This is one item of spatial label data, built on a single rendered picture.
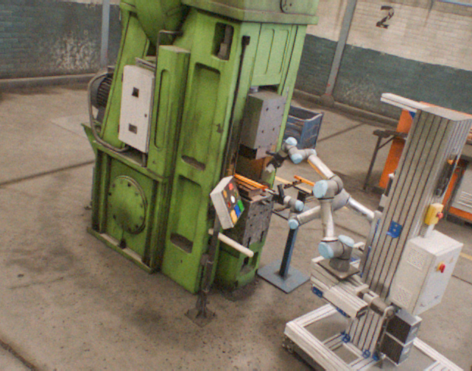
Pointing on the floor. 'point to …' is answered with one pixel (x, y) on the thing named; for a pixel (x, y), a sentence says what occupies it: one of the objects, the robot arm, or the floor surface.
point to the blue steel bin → (303, 127)
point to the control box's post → (210, 263)
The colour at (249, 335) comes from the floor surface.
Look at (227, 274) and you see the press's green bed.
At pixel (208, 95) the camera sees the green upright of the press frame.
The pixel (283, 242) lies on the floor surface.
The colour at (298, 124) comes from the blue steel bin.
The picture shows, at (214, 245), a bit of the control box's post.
